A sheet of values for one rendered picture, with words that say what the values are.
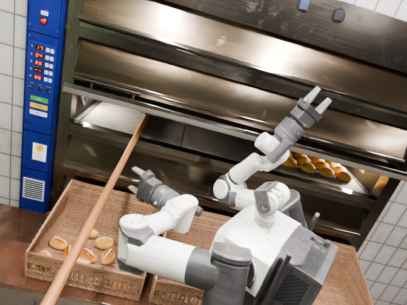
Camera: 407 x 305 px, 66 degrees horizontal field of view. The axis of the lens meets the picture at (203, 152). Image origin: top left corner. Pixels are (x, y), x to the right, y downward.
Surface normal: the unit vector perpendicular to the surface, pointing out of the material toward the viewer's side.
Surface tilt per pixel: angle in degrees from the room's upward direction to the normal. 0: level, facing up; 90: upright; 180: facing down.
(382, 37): 90
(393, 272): 90
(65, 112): 90
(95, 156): 70
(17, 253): 0
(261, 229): 0
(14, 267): 0
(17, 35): 90
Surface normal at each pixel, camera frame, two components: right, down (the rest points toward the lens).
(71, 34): -0.01, 0.40
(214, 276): -0.30, -0.09
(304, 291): -0.55, 0.20
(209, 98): 0.08, 0.08
